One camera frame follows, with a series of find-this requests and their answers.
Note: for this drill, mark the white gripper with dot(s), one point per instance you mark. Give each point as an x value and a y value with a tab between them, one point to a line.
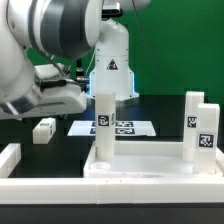
69	99

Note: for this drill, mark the white desk top tray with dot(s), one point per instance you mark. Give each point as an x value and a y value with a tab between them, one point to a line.
140	159

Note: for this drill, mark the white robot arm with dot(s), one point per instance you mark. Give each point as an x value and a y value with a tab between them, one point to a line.
64	28

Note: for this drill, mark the fiducial marker sheet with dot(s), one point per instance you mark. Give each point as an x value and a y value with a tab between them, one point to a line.
122	128

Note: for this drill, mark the black camera stand pole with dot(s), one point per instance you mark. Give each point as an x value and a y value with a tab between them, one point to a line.
80	75

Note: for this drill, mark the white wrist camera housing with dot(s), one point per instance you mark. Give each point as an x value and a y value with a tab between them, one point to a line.
50	72

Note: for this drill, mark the white left barrier wall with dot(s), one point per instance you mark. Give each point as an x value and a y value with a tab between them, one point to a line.
9	158

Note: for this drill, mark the white barrier wall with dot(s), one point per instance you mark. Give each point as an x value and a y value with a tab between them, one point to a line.
220	159
9	158
111	190

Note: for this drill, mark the white front barrier wall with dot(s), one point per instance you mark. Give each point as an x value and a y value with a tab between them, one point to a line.
111	190

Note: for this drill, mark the white right barrier wall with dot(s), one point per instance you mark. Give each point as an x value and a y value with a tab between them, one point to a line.
220	159

